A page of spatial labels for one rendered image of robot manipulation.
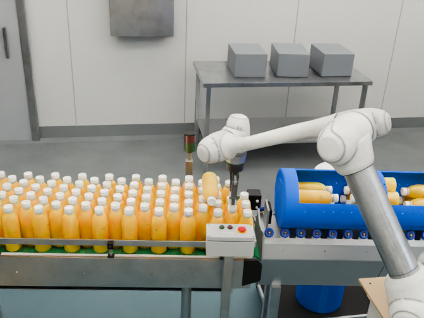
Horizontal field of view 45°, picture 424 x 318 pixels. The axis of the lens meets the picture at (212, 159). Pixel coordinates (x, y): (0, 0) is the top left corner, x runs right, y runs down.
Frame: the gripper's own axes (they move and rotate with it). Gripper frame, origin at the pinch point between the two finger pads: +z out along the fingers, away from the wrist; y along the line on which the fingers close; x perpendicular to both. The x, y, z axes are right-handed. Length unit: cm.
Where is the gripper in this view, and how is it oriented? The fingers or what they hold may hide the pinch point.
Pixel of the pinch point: (232, 201)
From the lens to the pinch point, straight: 231.7
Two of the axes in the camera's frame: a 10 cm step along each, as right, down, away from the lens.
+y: -0.3, -4.5, 8.9
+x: -10.0, -0.3, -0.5
